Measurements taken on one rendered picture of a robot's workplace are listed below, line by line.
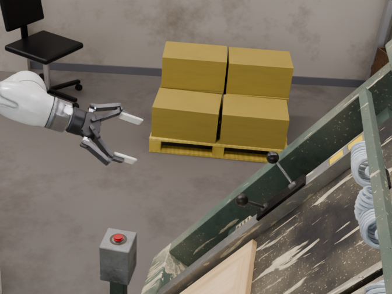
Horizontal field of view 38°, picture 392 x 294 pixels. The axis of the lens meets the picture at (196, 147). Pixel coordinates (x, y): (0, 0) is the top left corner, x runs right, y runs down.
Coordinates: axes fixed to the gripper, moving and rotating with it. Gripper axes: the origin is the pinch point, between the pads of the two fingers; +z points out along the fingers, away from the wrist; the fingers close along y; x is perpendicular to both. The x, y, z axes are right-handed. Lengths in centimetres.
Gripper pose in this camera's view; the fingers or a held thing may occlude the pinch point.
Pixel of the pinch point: (135, 140)
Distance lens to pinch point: 168.8
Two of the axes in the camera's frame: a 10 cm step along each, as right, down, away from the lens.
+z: 8.8, 3.0, 3.7
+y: 0.9, -8.7, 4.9
